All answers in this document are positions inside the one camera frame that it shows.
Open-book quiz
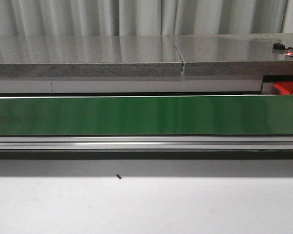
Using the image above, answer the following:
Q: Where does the white curtain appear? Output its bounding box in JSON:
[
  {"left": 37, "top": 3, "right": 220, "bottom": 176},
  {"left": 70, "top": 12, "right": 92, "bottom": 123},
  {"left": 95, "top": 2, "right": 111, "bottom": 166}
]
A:
[{"left": 0, "top": 0, "right": 293, "bottom": 36}]

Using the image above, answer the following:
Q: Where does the black sensor box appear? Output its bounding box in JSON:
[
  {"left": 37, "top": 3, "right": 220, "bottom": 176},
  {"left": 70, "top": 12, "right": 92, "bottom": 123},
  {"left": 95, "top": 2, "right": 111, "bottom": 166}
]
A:
[{"left": 273, "top": 43, "right": 286, "bottom": 50}]

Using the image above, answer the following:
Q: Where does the red plastic bin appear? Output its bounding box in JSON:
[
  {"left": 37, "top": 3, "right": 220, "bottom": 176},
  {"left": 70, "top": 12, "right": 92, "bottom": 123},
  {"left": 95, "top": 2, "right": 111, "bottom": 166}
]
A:
[{"left": 273, "top": 81, "right": 293, "bottom": 95}]

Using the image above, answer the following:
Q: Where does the green conveyor belt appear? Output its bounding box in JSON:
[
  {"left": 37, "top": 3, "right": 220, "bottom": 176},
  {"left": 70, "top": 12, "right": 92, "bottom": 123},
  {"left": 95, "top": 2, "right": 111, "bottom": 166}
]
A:
[{"left": 0, "top": 95, "right": 293, "bottom": 136}]

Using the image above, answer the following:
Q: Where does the aluminium conveyor frame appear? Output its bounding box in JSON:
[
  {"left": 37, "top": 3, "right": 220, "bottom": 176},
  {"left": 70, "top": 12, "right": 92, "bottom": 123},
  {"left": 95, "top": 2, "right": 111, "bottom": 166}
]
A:
[{"left": 0, "top": 136, "right": 293, "bottom": 151}]

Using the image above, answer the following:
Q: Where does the grey stone counter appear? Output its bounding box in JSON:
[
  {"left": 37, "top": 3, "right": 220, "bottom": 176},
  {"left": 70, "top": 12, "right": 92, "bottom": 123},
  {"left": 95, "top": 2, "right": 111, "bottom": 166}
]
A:
[{"left": 0, "top": 33, "right": 293, "bottom": 77}]

